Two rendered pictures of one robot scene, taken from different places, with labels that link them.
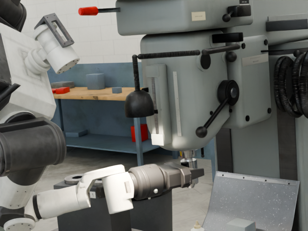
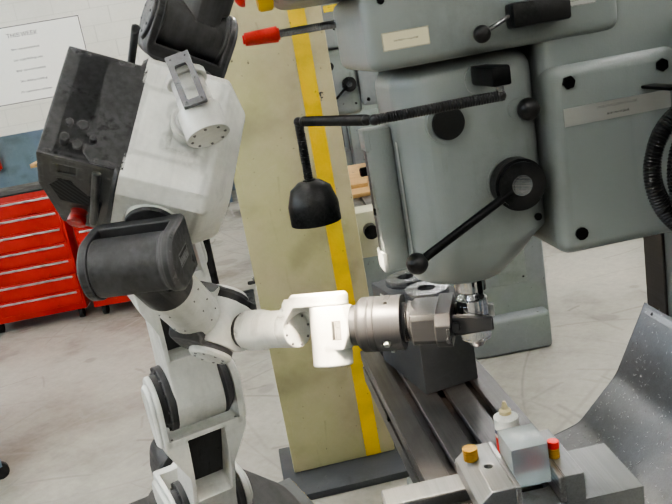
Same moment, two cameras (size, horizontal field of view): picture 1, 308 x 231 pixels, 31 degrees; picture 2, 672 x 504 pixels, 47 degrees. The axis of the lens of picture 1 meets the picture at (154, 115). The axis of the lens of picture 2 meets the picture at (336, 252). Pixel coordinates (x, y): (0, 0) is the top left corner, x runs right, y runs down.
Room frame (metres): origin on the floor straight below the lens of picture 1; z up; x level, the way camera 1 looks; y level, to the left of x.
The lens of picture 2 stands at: (0.60, -0.72, 1.68)
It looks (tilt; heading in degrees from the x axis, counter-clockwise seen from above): 15 degrees down; 44
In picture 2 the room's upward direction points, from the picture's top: 10 degrees counter-clockwise
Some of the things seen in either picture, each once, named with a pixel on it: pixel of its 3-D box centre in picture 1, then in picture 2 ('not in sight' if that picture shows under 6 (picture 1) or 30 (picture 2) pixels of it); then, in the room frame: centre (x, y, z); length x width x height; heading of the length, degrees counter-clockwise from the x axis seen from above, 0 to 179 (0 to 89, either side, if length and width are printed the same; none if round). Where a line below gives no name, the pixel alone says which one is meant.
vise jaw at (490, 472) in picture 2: not in sight; (487, 478); (1.40, -0.17, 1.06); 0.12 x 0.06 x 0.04; 48
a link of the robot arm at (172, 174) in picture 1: (161, 178); (415, 322); (1.50, -0.01, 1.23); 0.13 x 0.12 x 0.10; 29
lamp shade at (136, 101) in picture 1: (138, 102); (312, 200); (1.36, 0.03, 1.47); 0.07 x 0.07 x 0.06
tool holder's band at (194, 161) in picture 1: (188, 161); (471, 299); (1.54, -0.09, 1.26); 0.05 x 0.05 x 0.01
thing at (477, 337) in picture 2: (189, 173); (474, 319); (1.54, -0.09, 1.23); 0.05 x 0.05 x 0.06
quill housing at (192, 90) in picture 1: (184, 89); (457, 167); (1.54, -0.09, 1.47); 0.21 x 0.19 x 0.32; 50
